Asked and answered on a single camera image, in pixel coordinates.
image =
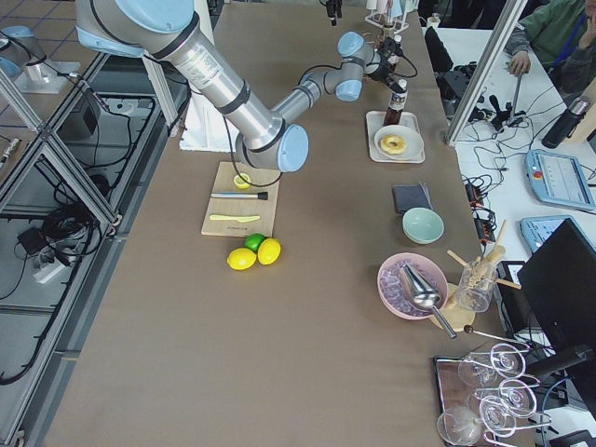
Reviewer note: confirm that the metal ice scoop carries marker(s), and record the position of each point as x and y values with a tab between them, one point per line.
423	295

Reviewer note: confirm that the clear glass pitcher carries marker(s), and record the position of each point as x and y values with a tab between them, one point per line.
475	289

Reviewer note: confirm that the yellow ring donut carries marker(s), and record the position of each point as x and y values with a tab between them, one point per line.
393	144

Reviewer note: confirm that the yellow lemon near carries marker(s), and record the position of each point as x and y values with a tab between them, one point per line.
241	259

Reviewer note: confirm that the black mirror tray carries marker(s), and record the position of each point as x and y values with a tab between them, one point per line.
452	391

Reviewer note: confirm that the metal muddler black tip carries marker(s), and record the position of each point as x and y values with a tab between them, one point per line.
240	195

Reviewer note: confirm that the yellow lemon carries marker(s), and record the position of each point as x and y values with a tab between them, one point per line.
268	251
241	259

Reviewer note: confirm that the wine glass upper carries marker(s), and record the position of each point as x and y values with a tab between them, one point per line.
490	368

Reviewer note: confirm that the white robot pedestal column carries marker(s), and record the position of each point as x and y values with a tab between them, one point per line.
196	134

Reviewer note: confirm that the round stemless glass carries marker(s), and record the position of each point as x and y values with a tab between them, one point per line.
459	426

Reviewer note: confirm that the person in green jacket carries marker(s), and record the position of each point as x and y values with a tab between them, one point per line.
562	36

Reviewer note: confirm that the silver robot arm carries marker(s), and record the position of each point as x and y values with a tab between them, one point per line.
170	31

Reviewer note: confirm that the yellow lemon far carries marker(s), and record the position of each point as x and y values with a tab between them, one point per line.
268	251

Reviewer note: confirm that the copper wire bottle rack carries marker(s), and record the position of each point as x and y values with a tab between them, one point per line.
372	39

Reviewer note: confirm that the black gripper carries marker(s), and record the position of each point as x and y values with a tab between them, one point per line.
333	8
385	74

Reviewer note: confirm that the black computer monitor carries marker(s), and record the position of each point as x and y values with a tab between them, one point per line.
558	282

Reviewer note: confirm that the tea bottle white cap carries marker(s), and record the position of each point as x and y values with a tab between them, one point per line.
396	104

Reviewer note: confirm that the wooden mug tree stand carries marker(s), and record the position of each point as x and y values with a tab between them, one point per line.
493	257

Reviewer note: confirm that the grey folded cloth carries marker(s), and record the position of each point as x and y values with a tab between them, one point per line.
410	196

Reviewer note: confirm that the black water bottle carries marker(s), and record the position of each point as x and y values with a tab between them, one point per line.
566	122

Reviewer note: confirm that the wine glass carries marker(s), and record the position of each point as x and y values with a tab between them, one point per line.
514	393
497	417
490	368

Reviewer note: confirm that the wooden cutting board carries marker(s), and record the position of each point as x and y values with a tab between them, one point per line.
261	180

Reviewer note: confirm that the metal reacher grabber rod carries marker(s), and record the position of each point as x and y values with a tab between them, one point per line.
512	111

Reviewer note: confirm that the aluminium frame post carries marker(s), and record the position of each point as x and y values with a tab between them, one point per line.
498	38

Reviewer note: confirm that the wine glass lower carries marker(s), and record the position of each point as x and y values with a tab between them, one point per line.
497	417

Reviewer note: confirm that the cream serving tray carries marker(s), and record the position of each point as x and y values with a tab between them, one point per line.
374	121

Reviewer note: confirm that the yellow plastic knife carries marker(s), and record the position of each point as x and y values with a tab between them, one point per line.
234	218

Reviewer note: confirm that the person's hand on table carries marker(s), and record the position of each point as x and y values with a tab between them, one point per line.
520	63

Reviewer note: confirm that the white round plate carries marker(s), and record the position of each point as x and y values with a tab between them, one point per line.
412	137

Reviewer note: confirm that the tea bottle in rack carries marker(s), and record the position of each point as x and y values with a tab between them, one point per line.
387	31
396	51

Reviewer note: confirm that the pink bowl with ice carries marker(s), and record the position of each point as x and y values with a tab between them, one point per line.
391	291

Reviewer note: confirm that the wine glass middle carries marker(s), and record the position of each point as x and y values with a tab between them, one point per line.
514	393

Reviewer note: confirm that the white wire cup rack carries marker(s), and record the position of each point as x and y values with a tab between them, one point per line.
389	15

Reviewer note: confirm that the blue teach pendant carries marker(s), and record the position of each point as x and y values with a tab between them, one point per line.
536	230
558	180

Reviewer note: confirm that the green ceramic bowl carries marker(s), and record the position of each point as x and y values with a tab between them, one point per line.
422	225

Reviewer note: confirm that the green lime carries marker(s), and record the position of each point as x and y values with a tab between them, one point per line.
254	241

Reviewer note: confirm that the half lemon slice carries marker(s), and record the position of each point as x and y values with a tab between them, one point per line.
242	181

